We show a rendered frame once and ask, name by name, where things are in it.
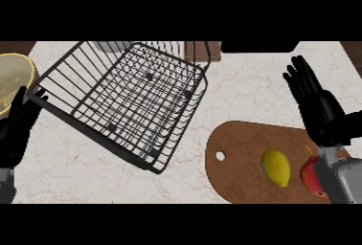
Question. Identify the brown wooden cutting board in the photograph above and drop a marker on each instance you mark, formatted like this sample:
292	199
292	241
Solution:
254	166

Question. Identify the brown wooden block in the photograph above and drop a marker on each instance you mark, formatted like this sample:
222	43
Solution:
202	51

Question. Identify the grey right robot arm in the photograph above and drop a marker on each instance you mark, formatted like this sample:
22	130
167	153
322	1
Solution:
340	178

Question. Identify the grey metal container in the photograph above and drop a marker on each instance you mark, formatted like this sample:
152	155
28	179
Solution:
112	46

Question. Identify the yellow rimmed glass bowl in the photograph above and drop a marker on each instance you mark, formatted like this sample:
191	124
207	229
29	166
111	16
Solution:
13	81

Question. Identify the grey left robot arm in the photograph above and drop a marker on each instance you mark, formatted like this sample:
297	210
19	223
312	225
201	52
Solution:
6	185

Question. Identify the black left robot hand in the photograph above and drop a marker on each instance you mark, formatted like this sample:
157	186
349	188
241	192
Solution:
13	134

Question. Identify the yellow lemon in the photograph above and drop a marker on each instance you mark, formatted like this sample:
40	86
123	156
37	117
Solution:
276	167

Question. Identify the red apple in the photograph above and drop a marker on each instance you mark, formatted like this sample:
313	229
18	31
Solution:
310	177

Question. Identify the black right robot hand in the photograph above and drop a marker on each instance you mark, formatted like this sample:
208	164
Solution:
325	111

